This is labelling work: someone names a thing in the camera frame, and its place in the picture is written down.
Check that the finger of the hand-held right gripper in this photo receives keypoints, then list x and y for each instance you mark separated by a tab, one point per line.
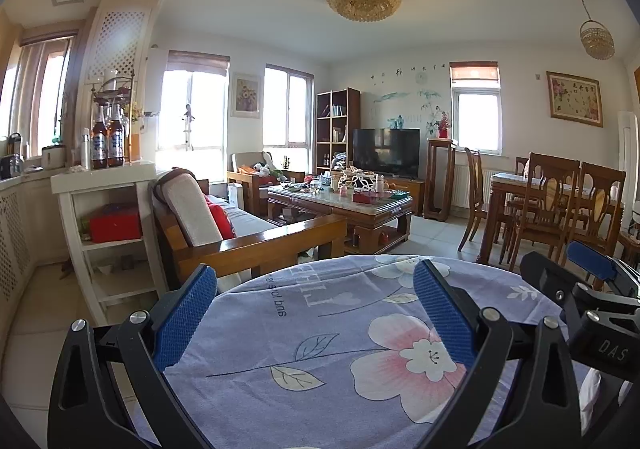
545	279
592	259

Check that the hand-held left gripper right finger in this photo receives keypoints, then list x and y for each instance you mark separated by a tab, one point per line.
445	314

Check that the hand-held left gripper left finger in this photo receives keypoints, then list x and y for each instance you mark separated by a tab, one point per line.
185	319

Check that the person's right hand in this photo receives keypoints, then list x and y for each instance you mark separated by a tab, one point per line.
592	394

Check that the wooden dining chair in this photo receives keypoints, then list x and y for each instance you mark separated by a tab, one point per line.
475	179
602	201
547	194

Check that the wooden sofa white cushions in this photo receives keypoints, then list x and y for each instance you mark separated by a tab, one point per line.
190	214

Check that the wooden dining table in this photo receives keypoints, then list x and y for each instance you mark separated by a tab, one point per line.
500	184

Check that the red cushion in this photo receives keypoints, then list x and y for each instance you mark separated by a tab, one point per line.
220	219

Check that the tall white radiator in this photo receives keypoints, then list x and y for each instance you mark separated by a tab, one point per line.
629	159

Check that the floral purple tablecloth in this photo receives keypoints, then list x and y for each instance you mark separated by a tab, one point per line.
300	319

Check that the red box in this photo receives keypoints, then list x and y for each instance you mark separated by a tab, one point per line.
115	224

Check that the white panel radiator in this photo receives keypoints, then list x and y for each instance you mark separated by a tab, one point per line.
462	186

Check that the wooden television cabinet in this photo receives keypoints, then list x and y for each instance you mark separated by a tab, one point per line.
412	194

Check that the tall wooden stand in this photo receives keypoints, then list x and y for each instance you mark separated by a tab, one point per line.
440	174

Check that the wooden armchair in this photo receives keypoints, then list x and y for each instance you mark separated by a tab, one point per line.
245	184

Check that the wooden coffee table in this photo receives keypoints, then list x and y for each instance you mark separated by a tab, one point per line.
330	214

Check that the large framed picture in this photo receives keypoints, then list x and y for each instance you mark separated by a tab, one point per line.
574	99

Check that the clutter of small items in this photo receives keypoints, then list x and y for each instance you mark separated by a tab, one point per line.
350	181

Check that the white shelf unit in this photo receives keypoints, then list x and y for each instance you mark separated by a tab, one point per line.
100	179

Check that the black television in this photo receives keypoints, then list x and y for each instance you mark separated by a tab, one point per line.
387	151

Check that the window with roller blind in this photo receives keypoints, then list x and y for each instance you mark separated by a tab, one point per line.
287	109
200	114
475	119

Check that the red flower vase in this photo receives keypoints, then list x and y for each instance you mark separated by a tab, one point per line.
442	129

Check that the white lattice counter cabinet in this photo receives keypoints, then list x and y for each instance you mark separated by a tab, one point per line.
20	229

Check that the brown beer bottle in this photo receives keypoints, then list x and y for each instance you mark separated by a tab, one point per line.
99	144
116	144

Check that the white plastic bottle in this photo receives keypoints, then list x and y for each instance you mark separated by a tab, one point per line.
85	151

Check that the white small appliance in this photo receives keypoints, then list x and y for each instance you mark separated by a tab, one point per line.
53	156

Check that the wooden bookshelf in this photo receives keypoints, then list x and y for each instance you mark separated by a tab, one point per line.
354	114

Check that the gold pendant lamp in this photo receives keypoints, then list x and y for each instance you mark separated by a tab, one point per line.
596	36

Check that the small framed picture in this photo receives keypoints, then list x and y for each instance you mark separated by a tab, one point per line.
245	95

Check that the steel thermos jug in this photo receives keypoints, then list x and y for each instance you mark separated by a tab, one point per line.
14	146

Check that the balcony window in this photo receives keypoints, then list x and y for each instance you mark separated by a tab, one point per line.
35	94

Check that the white lattice panel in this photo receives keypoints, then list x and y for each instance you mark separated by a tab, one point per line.
117	39

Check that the painted wall decal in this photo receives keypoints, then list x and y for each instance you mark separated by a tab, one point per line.
400	94

